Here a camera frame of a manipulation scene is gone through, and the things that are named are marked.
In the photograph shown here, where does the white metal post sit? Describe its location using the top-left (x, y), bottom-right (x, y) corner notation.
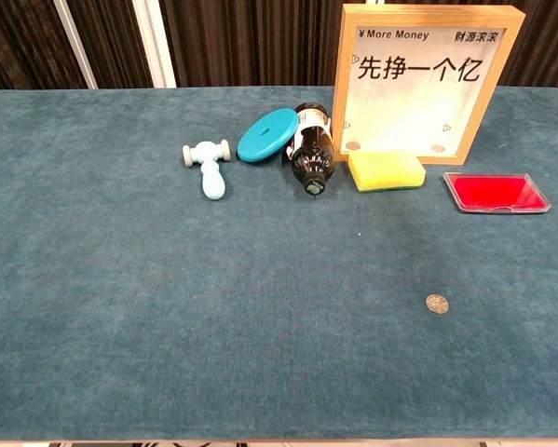
top-left (131, 0), bottom-right (178, 89)

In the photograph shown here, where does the teal velvet tablecloth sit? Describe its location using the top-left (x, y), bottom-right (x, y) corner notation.
top-left (0, 86), bottom-right (558, 441)

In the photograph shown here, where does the brown glass bottle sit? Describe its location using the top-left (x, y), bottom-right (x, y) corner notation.
top-left (285, 102), bottom-right (336, 196)

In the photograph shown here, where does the thin grey metal post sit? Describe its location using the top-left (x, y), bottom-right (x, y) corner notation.
top-left (52, 0), bottom-right (99, 89)

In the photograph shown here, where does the yellow sponge green base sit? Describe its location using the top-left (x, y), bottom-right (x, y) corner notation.
top-left (347, 149), bottom-right (428, 193)

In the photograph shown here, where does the dark brown pleated curtain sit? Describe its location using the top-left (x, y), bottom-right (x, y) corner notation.
top-left (0, 0), bottom-right (558, 93)

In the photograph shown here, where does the light blue toy hammer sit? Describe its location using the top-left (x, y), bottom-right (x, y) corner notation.
top-left (182, 138), bottom-right (232, 201)

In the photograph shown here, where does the blue round disc with hole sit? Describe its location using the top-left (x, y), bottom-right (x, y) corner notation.
top-left (236, 107), bottom-right (300, 164)

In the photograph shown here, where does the red clear plastic card case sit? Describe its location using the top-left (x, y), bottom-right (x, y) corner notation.
top-left (442, 170), bottom-right (552, 215)

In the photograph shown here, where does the wooden coin box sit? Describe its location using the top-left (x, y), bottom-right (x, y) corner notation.
top-left (332, 3), bottom-right (526, 167)

